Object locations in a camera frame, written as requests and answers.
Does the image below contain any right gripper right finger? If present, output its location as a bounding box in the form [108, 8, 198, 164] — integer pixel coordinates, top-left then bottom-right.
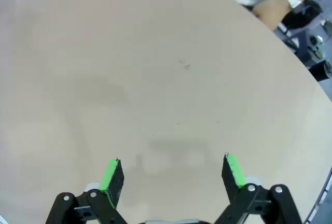
[215, 152, 303, 224]

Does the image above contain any person's left hand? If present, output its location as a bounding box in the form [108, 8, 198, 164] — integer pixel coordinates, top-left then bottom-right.
[252, 0, 292, 32]

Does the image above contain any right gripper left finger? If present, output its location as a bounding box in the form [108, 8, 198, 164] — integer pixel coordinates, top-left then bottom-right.
[46, 156, 128, 224]

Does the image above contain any black wheeled table base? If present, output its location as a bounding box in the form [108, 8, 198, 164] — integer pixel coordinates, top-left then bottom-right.
[275, 0, 332, 82]

